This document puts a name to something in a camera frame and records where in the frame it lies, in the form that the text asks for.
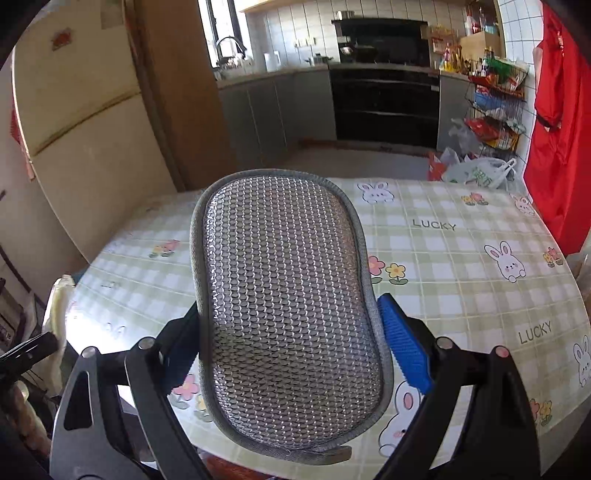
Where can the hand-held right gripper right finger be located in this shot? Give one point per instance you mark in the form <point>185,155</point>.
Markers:
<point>406,341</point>

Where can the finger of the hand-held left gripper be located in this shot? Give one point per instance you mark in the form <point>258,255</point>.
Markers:
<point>32,346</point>

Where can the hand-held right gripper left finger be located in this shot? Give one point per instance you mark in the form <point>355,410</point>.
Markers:
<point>182,362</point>

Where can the translucent plastic bag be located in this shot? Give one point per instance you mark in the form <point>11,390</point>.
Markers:
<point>57,309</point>

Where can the silver mesh scouring sponge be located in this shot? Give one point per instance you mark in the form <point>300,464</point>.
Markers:
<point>286,300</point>

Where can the person's left hand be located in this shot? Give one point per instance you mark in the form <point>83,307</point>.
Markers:
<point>30,420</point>

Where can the checked rabbit tablecloth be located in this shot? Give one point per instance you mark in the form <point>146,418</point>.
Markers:
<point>461,277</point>

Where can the red paper bag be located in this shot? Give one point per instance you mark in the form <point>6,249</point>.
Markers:
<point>435,168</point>

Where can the white green plastic bag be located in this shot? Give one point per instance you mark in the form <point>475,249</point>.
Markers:
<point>475,175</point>

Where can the red printed hanging cloth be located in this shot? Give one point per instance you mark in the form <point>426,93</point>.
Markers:
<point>21,143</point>

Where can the white hanging plastic bag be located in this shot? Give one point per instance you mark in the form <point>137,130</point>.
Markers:
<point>464,136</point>

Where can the cream refrigerator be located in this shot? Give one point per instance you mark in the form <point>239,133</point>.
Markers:
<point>92,138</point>

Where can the black oven range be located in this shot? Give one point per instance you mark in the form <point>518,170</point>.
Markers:
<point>383,106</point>

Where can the red apron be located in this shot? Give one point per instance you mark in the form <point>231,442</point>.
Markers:
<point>558,138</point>

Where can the grey base cabinets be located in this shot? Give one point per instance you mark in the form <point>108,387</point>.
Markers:
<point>277,110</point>

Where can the group of condiment bottles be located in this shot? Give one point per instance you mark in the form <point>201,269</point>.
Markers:
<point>457,60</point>

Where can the steel pot with lid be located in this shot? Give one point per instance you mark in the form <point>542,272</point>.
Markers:
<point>320,59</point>

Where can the dark wok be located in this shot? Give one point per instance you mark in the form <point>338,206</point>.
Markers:
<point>355,50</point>

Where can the black range hood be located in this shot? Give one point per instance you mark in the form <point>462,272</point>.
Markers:
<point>383,37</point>

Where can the red fridge magnet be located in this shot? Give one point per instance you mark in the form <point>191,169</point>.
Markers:
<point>62,39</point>

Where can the white kettle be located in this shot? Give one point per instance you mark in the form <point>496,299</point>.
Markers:
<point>272,61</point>

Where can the chrome kitchen faucet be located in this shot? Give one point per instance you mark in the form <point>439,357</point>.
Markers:
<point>231,44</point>

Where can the small steel pot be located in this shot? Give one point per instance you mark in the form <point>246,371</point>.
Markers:
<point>344,15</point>

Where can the kitchen window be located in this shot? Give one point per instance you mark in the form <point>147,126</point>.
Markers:
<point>221,27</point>

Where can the fridge label sticker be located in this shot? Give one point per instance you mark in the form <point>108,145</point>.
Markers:
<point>110,14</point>

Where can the wooden door frame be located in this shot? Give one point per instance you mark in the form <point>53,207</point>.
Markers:
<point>184,92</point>

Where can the wooden wall shelf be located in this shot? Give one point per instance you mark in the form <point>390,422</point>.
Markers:
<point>480,37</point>

